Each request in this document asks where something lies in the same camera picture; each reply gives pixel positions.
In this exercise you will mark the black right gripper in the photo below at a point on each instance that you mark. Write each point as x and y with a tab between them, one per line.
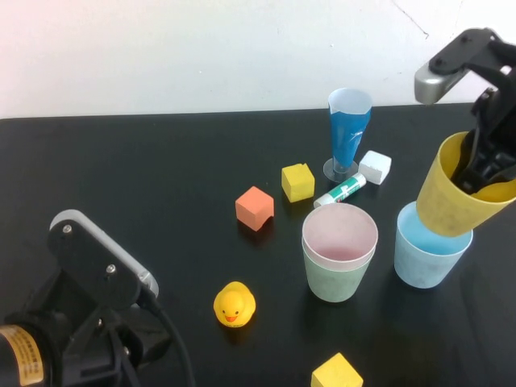
502	109

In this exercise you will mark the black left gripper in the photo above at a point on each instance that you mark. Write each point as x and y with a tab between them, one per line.
105	346

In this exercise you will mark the yellow plastic cup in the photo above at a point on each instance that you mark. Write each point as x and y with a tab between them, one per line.
439	201

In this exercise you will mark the light blue plastic cup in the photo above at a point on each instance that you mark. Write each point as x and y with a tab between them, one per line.
423	266

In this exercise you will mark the pink plastic cup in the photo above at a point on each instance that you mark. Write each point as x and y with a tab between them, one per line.
338	242

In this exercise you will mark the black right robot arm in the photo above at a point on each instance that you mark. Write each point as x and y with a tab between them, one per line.
506	50

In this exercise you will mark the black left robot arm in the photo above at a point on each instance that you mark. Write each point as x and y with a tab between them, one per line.
20	350

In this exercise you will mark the white foam cube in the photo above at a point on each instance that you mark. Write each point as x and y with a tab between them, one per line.
375	166

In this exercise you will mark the yellow rubber duck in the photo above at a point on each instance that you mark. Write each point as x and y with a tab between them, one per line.
234	306

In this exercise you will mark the blue cone measuring glass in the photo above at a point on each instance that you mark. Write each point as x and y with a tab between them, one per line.
346	133

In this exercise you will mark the green white glue stick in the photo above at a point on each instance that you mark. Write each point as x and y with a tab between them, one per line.
342	190

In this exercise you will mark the yellow foam cube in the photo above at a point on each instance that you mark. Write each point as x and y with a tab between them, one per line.
298	183
336	373

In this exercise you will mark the green plastic cup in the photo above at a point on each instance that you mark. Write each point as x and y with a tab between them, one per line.
334	284

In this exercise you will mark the orange foam cube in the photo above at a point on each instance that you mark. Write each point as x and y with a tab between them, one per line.
254	205

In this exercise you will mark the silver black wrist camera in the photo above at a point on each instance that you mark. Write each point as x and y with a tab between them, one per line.
451	60
92	258

